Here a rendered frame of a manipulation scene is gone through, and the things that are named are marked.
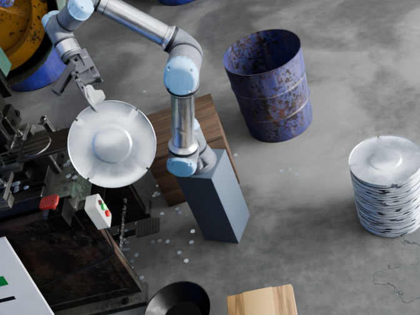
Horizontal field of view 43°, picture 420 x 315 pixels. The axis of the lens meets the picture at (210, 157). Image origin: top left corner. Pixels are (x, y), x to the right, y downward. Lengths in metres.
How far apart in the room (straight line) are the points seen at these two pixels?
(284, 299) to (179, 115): 0.75
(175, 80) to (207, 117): 0.94
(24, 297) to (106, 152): 0.92
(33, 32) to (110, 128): 0.74
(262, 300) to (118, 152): 0.72
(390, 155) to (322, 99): 0.99
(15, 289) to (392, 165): 1.65
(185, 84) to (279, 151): 1.22
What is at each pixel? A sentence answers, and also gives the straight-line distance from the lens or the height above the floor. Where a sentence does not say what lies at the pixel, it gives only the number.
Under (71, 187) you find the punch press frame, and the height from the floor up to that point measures 0.64.
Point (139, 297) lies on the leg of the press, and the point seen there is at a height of 0.03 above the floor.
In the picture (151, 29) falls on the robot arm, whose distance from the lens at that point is 1.89.
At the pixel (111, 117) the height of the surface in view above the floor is 1.00.
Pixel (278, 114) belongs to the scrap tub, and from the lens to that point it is 2.82.
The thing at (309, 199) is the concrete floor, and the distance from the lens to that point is 2.62.
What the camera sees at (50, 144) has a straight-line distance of 2.25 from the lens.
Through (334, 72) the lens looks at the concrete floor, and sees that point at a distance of 3.37.
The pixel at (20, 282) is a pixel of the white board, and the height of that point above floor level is 0.36.
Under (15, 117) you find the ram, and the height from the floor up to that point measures 0.93.
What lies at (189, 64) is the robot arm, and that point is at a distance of 1.78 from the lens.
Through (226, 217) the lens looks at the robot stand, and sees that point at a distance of 2.40.
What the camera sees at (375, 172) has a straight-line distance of 2.23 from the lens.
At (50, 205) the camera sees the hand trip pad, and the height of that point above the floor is 0.76.
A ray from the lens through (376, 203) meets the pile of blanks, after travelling 2.28.
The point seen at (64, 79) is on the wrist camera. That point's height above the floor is 1.15.
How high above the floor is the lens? 1.94
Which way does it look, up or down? 40 degrees down
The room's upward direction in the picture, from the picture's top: 22 degrees counter-clockwise
